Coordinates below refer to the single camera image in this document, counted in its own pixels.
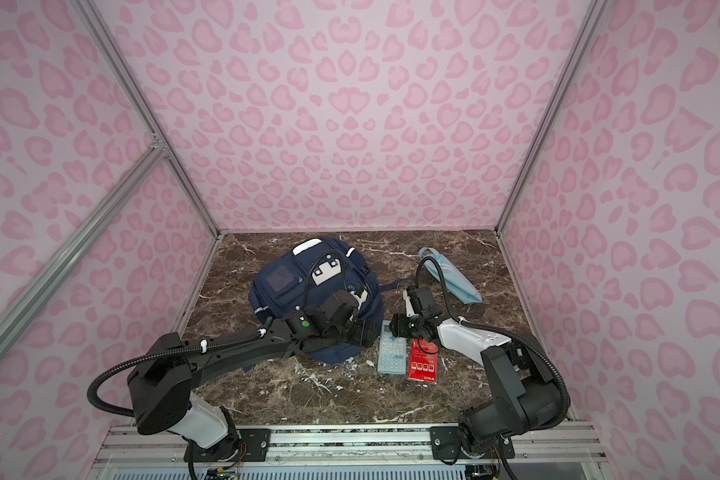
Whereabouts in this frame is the aluminium frame strut left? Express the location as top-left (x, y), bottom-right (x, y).
top-left (0, 141), bottom-right (164, 362)

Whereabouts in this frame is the aluminium frame post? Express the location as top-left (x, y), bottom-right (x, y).
top-left (70, 0), bottom-right (222, 240)
top-left (494, 0), bottom-right (613, 238)

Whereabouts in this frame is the aluminium frame post left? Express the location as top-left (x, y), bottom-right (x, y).
top-left (70, 0), bottom-right (222, 240)

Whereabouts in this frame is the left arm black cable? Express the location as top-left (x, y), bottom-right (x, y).
top-left (86, 248), bottom-right (355, 418)

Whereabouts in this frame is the navy blue student backpack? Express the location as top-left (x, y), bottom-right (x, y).
top-left (247, 236), bottom-right (409, 365)

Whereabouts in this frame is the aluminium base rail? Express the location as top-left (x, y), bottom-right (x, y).
top-left (88, 421), bottom-right (614, 479)

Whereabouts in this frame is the red calculator package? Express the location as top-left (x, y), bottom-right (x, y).
top-left (407, 339), bottom-right (439, 383)

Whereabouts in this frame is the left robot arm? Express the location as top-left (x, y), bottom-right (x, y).
top-left (128, 289), bottom-right (382, 459)

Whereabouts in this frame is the light blue pencil pouch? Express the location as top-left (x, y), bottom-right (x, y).
top-left (418, 247), bottom-right (482, 305)

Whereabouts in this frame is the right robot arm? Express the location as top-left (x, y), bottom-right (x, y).
top-left (390, 287), bottom-right (571, 464)

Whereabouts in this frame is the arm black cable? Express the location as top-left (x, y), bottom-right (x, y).
top-left (413, 256), bottom-right (571, 430)
top-left (86, 248), bottom-right (355, 418)

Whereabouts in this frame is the light blue calculator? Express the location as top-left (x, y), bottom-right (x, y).
top-left (377, 321), bottom-right (408, 375)

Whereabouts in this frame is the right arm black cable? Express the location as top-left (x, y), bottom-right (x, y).
top-left (413, 256), bottom-right (571, 430)

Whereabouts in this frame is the aluminium frame post right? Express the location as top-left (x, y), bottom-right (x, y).
top-left (494, 0), bottom-right (613, 238)

